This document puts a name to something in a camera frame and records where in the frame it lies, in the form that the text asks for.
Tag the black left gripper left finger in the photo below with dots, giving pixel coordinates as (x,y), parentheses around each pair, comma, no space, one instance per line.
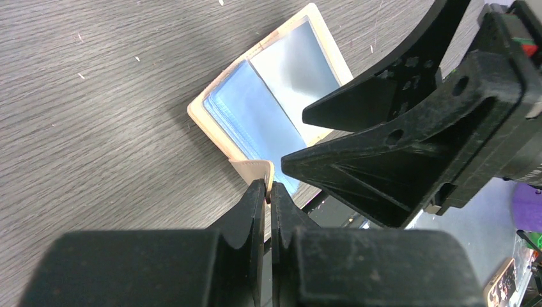
(217,266)

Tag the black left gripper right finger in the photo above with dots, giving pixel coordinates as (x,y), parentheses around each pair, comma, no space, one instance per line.
(315,266)

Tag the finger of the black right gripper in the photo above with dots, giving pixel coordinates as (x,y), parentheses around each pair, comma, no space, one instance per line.
(398,82)
(440,152)

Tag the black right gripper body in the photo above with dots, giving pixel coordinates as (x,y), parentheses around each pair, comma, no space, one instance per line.
(518,35)

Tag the beige card holder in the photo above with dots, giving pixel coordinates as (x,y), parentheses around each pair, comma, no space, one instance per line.
(252,111)

